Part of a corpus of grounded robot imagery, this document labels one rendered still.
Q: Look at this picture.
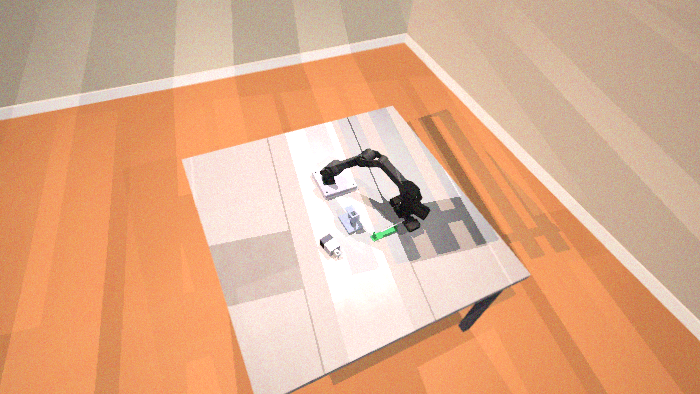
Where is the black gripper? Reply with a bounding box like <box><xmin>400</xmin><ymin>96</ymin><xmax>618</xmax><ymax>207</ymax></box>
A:
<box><xmin>389</xmin><ymin>195</ymin><xmax>421</xmax><ymax>232</ymax></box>

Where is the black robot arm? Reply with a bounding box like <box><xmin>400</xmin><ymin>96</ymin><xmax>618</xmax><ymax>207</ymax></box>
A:
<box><xmin>320</xmin><ymin>148</ymin><xmax>430</xmax><ymax>220</ymax></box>

